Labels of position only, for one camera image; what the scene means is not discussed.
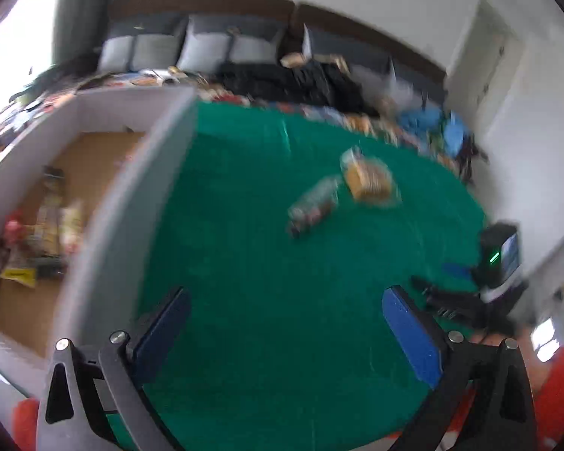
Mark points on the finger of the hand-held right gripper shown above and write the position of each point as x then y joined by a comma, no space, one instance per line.
451,300
458,271

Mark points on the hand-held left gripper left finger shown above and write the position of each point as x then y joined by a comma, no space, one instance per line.
162,329

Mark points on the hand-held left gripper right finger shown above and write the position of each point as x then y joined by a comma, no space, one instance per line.
411,333

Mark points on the white cardboard box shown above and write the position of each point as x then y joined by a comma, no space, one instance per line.
122,206

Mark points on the bread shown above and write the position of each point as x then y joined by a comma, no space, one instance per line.
366,178

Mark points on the yellow dried tofu packet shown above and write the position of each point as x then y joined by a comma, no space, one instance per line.
21,275

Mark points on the long yellow black snack packet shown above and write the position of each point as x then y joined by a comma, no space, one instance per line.
50,216

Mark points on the clear packet with dark sausage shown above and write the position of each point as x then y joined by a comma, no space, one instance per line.
312,206

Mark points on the red snack packet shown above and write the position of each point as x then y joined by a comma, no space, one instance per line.
11,231

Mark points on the blue cloth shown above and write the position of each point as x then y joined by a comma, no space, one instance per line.
427,127

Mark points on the clear plastic bag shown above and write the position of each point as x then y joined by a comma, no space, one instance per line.
395,103

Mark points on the white door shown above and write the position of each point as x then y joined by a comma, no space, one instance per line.
489,80

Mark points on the grey two-tone pillow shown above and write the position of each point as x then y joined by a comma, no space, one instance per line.
225,47
145,51
416,80
357,56

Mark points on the black jacket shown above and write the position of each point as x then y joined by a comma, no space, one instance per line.
301,84

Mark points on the beige cloth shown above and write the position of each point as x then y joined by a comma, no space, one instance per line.
296,60

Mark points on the window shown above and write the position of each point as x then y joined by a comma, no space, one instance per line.
23,56

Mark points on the grey curtain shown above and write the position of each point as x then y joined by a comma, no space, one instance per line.
84,9

